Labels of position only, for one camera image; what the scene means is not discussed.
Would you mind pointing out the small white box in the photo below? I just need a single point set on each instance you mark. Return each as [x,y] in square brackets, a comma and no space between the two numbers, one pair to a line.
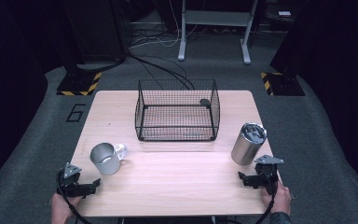
[284,13]

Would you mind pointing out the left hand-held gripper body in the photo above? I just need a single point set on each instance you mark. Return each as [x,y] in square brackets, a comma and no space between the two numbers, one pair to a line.
[70,180]

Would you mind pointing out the person's left hand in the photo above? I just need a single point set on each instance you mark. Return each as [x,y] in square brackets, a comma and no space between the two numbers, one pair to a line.
[60,208]

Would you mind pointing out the person's right hand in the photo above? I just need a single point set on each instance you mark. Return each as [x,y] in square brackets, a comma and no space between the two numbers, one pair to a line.
[280,197]

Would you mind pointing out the stainless steel tumbler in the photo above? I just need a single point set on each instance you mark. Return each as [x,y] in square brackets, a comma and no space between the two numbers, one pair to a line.
[247,146]

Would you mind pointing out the black yellow striped base plate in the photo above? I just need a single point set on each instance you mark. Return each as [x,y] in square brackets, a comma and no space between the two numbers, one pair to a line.
[282,84]
[79,84]

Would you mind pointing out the black round pad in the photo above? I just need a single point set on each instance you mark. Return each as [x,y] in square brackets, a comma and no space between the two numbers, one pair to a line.
[205,102]

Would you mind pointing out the white metal stand frame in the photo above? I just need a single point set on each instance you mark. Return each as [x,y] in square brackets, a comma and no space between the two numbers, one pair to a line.
[217,18]

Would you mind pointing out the black cabinet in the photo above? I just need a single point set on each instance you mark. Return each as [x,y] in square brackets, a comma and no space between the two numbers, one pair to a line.
[96,28]

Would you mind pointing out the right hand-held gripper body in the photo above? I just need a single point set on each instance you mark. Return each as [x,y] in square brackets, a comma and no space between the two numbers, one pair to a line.
[267,171]

